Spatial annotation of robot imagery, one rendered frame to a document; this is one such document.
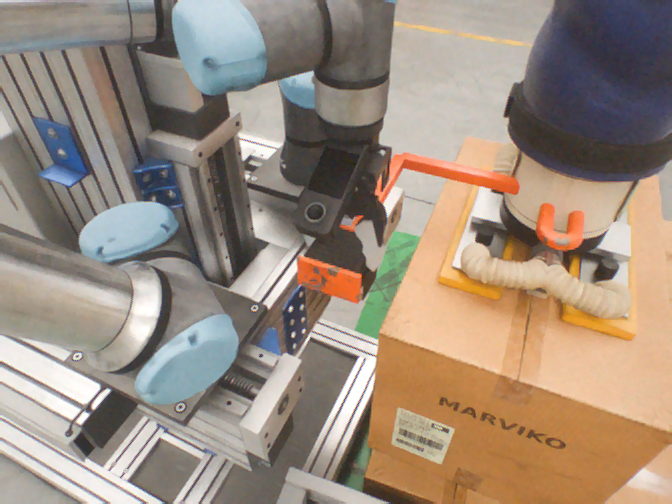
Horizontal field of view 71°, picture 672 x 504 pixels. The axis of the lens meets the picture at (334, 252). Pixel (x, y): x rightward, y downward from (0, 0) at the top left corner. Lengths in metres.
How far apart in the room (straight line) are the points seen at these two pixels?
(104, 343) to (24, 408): 0.44
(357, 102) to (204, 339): 0.28
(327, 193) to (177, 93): 0.35
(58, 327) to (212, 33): 0.27
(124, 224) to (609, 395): 0.66
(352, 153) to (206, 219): 0.42
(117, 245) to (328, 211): 0.25
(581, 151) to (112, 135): 0.64
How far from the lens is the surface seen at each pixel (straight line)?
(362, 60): 0.46
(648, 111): 0.68
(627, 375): 0.78
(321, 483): 1.10
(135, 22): 0.50
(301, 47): 0.42
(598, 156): 0.69
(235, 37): 0.39
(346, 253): 0.60
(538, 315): 0.79
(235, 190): 0.93
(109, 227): 0.64
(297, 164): 1.01
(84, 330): 0.48
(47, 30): 0.49
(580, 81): 0.66
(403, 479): 1.18
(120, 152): 0.80
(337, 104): 0.48
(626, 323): 0.81
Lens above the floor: 1.65
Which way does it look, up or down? 45 degrees down
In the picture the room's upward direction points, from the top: straight up
